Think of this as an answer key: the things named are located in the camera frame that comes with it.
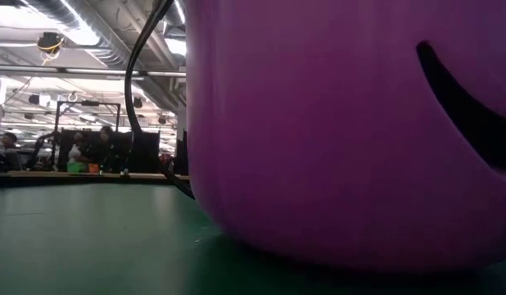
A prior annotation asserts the purple plastic bucket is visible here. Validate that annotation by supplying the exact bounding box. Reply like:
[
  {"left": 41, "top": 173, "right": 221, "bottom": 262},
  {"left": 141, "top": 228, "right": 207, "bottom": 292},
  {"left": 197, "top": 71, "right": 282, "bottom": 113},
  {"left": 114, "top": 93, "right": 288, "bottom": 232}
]
[{"left": 124, "top": 0, "right": 506, "bottom": 275}]

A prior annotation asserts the person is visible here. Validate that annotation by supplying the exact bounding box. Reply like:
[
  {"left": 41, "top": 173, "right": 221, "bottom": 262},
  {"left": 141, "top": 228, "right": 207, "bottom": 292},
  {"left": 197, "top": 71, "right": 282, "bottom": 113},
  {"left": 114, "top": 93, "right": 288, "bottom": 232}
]
[
  {"left": 88, "top": 125, "right": 117, "bottom": 172},
  {"left": 0, "top": 131, "right": 24, "bottom": 171},
  {"left": 67, "top": 131, "right": 89, "bottom": 165}
]

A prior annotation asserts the silver ceiling pipe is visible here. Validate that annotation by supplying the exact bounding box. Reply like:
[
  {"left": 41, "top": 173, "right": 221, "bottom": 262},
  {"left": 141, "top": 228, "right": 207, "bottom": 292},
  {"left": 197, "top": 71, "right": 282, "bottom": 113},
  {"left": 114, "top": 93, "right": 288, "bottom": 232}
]
[{"left": 0, "top": 64, "right": 187, "bottom": 79}]

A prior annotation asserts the round ceiling device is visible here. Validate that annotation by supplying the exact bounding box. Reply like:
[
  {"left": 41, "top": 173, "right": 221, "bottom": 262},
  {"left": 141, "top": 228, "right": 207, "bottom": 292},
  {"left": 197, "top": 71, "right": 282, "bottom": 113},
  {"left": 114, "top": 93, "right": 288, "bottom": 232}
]
[{"left": 35, "top": 31, "right": 66, "bottom": 55}]

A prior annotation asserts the black background frame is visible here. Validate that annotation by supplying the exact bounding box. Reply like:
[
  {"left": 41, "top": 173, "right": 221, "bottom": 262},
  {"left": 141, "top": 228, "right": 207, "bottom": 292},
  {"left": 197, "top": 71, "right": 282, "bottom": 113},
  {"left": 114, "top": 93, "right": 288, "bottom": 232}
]
[{"left": 53, "top": 99, "right": 123, "bottom": 136}]

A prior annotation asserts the black aluminium table frame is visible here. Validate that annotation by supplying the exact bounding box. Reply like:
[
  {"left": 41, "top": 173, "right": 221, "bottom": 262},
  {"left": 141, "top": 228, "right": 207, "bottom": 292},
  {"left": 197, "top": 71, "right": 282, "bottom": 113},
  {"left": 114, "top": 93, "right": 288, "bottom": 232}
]
[{"left": 0, "top": 178, "right": 192, "bottom": 188}]

